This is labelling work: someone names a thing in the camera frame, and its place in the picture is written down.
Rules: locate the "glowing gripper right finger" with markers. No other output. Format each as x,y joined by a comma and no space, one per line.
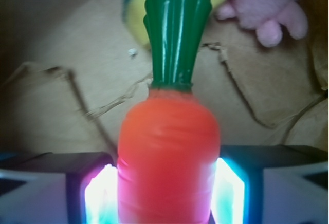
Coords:
270,184

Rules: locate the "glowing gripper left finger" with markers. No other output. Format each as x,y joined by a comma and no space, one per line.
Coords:
58,188

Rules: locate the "orange toy carrot green top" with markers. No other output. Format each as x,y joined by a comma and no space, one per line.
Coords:
169,143

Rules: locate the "brown paper bag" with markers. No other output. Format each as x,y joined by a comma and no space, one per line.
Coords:
67,80

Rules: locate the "small white crumb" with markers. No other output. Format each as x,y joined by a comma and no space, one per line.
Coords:
132,52

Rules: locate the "pink plush bunny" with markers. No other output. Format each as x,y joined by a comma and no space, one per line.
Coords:
266,17

